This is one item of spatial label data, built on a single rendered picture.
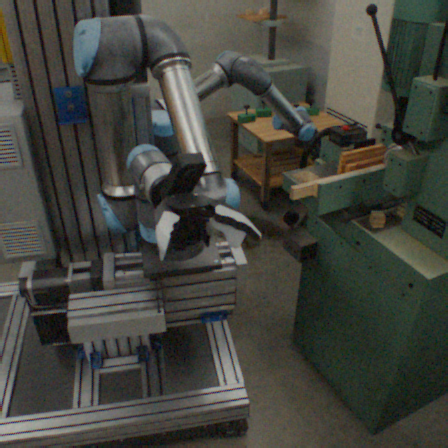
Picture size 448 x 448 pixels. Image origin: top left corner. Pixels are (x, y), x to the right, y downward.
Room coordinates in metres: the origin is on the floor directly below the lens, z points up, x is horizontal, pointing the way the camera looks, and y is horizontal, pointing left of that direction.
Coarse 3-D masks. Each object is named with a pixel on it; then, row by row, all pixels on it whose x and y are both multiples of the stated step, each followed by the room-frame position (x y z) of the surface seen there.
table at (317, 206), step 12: (312, 168) 1.43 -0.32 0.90; (324, 168) 1.43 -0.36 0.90; (336, 168) 1.43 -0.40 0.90; (288, 180) 1.36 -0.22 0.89; (288, 192) 1.35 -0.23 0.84; (348, 192) 1.26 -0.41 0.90; (360, 192) 1.28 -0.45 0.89; (372, 192) 1.30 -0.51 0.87; (384, 192) 1.33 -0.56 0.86; (312, 204) 1.23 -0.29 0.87; (324, 204) 1.21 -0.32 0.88; (336, 204) 1.24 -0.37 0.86; (348, 204) 1.26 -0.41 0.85
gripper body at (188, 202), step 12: (156, 180) 0.68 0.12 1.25; (156, 192) 0.67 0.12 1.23; (192, 192) 0.64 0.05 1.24; (156, 204) 0.66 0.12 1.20; (168, 204) 0.59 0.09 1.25; (180, 204) 0.59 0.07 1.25; (192, 204) 0.60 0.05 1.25; (204, 204) 0.60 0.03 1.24; (180, 216) 0.58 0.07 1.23; (192, 216) 0.59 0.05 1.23; (204, 216) 0.60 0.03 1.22; (180, 228) 0.58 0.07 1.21; (192, 228) 0.59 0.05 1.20; (204, 228) 0.59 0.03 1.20; (180, 240) 0.58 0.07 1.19; (192, 240) 0.58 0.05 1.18; (204, 240) 0.61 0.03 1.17
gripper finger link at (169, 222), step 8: (168, 216) 0.56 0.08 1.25; (176, 216) 0.56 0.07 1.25; (160, 224) 0.53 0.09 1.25; (168, 224) 0.53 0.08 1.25; (176, 224) 0.54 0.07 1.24; (160, 232) 0.51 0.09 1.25; (168, 232) 0.51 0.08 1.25; (160, 240) 0.50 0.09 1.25; (168, 240) 0.49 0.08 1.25; (160, 248) 0.49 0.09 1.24; (168, 248) 0.49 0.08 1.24; (160, 256) 0.51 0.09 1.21
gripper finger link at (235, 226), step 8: (216, 208) 0.60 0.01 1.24; (224, 208) 0.60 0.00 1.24; (216, 216) 0.58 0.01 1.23; (224, 216) 0.58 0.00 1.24; (232, 216) 0.58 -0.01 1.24; (240, 216) 0.58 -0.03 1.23; (216, 224) 0.59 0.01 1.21; (224, 224) 0.59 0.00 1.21; (232, 224) 0.57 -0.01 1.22; (240, 224) 0.56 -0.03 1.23; (248, 224) 0.56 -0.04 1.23; (224, 232) 0.59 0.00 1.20; (232, 232) 0.58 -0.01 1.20; (240, 232) 0.57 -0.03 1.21; (248, 232) 0.55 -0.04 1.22; (256, 232) 0.55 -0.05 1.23; (232, 240) 0.58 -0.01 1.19; (240, 240) 0.57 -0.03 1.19
